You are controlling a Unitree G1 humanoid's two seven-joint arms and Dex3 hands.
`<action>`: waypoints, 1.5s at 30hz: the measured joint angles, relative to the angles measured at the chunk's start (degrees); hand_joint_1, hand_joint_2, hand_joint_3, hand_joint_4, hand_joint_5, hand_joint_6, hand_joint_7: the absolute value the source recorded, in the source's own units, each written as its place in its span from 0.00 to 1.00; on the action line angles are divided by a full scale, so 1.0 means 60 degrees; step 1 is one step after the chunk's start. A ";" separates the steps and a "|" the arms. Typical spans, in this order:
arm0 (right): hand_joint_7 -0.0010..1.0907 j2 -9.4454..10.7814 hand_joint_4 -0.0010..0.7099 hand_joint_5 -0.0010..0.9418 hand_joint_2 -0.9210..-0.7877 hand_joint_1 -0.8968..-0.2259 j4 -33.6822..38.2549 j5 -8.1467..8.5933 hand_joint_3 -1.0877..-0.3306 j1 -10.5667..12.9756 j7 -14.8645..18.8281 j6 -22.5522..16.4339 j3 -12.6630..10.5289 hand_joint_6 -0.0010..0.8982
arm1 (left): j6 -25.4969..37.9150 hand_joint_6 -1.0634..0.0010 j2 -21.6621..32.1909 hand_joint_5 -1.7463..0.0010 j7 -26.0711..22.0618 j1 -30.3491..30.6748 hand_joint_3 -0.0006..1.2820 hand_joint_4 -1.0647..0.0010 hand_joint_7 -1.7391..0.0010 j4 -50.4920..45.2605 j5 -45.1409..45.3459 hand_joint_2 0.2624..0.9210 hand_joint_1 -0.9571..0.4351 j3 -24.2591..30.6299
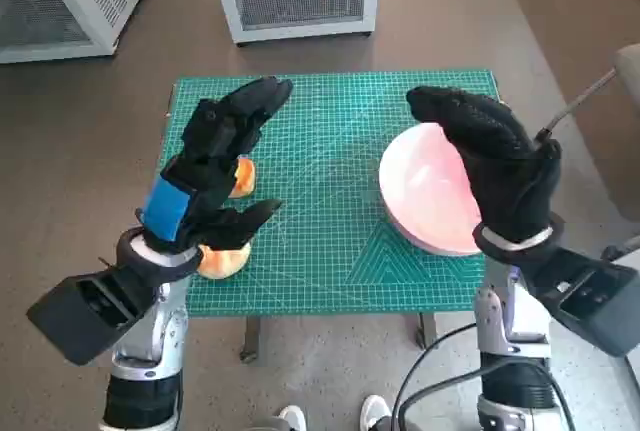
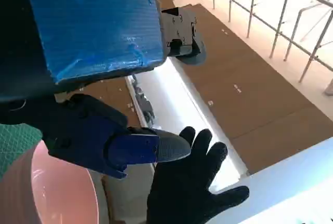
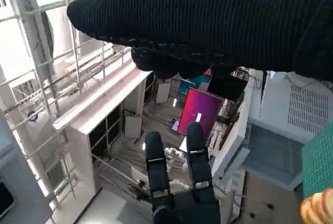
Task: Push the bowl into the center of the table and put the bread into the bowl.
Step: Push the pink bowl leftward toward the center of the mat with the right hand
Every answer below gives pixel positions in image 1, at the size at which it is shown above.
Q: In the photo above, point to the green cutting mat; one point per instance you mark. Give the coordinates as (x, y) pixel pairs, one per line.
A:
(320, 201)

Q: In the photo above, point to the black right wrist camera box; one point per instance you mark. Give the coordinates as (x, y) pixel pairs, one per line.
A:
(600, 301)

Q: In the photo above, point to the pink bowl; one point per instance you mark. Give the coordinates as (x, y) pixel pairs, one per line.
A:
(420, 191)

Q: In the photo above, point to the black metal table leg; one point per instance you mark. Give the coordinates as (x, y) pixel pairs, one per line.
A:
(252, 338)
(427, 331)

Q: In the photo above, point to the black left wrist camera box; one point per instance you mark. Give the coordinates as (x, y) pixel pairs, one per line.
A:
(75, 321)

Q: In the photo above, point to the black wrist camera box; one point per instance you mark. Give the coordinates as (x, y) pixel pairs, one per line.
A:
(600, 301)
(75, 321)

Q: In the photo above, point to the grey chair with metal legs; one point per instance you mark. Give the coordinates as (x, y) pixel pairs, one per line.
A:
(631, 101)

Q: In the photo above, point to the round toy bread roll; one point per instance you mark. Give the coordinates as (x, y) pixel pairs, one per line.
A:
(225, 263)

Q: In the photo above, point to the long toy bread loaf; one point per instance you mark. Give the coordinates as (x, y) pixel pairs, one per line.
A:
(245, 178)

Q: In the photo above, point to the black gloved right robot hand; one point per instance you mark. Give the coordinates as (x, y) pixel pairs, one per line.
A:
(500, 166)

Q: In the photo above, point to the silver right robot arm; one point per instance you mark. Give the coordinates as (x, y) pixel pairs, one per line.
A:
(492, 321)

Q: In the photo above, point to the white board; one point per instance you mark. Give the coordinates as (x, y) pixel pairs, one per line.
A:
(636, 376)

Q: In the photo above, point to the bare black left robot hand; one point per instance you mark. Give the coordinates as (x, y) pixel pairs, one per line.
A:
(210, 151)

